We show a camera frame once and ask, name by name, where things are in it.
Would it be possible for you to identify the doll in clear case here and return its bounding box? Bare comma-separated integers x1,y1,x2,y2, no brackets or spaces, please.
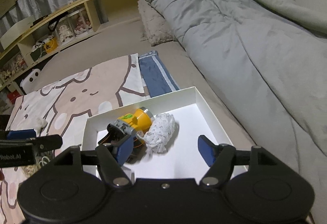
49,17,75,46
70,9,92,37

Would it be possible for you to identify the yellow headlamp with strap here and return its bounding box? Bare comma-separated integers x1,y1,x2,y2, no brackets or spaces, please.
98,106,154,164

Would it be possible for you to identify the blue striped cloth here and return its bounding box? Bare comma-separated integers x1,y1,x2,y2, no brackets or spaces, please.
139,51,180,97

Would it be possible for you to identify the plastic bag of beige cord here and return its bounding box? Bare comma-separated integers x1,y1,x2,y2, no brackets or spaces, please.
22,151,54,177

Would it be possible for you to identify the white small heater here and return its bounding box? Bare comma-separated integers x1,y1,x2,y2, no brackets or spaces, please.
20,69,41,94

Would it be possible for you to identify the cartoon bear print blanket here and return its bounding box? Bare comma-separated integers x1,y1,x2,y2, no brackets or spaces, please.
0,53,151,224

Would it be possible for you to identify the black box with cables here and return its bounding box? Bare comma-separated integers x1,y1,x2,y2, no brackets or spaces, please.
30,46,47,62

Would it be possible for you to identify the red box on low shelf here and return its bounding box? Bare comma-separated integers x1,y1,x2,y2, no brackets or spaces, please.
7,90,21,105

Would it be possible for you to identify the white crumpled tissue ball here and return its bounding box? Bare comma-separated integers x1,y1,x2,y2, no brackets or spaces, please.
31,117,48,130

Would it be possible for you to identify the white shallow cardboard box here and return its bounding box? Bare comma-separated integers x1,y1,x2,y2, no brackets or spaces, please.
82,87,232,182

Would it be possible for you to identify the beige fluffy pillow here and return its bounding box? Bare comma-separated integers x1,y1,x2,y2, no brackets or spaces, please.
138,0,177,47

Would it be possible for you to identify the yellow cup on shelf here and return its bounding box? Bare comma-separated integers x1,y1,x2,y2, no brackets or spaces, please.
43,36,58,53

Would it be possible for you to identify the white long box on shelf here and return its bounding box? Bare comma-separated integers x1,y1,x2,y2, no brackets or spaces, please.
1,16,35,50

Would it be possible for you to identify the grey quilted duvet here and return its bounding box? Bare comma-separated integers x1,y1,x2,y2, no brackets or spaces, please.
146,0,326,223

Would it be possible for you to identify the wooden headboard shelf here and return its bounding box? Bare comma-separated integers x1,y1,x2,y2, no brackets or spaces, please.
1,0,139,94

